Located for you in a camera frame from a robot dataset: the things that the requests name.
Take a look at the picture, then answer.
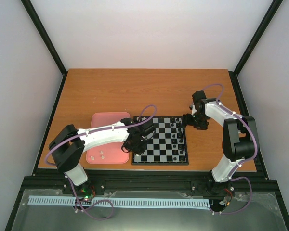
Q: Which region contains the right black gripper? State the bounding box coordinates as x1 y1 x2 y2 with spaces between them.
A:
181 112 208 130

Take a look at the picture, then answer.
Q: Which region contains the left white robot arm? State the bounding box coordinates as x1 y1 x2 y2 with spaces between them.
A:
48 118 155 194

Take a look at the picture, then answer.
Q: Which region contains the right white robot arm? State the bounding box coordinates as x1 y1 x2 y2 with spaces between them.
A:
182 90 259 183

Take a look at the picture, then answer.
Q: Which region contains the pink plastic tray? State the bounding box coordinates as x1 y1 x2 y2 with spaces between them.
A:
86 112 131 164

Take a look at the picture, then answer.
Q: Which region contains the black white chessboard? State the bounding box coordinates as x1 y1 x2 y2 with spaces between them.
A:
131 116 189 165

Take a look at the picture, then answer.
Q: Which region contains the black aluminium frame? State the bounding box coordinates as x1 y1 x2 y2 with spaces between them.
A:
5 0 289 231

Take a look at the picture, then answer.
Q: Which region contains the light blue cable duct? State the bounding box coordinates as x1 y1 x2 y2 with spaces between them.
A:
27 195 210 210

